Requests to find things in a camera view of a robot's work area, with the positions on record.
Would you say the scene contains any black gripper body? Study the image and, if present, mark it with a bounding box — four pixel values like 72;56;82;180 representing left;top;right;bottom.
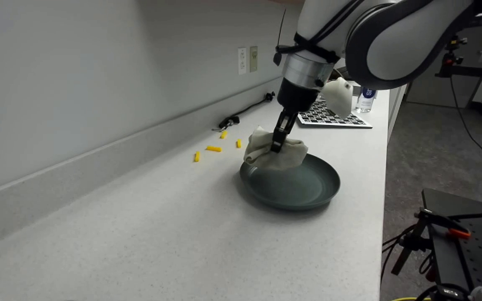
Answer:
276;81;323;116

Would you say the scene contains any cream white towel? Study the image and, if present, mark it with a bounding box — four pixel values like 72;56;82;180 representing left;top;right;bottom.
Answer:
243;129;312;173

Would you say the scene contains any black and white checkered board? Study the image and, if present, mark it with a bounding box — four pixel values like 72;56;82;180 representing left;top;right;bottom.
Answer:
296;94;375;131

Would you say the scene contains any clear water bottle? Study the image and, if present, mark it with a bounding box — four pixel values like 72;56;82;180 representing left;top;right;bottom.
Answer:
355;84;378;116

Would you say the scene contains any orange black clamp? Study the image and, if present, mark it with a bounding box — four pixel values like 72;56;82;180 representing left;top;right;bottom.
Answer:
415;208;474;241

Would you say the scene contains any black optical breadboard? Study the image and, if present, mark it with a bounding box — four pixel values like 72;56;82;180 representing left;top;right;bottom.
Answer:
420;188;482;295

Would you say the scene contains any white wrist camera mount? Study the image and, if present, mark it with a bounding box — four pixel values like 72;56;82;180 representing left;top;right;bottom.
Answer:
320;76;357;119

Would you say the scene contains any black power cable with plug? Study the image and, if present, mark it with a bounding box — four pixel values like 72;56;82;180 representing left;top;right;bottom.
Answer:
216;91;280;133

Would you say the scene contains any beige wall outlet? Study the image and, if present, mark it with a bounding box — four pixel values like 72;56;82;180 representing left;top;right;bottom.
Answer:
248;46;260;74

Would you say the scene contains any white wall outlet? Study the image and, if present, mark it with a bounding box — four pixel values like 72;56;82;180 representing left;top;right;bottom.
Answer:
236;47;250;78

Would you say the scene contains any black cable bundle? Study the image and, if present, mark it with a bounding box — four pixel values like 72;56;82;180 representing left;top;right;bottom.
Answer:
380;220;439;301

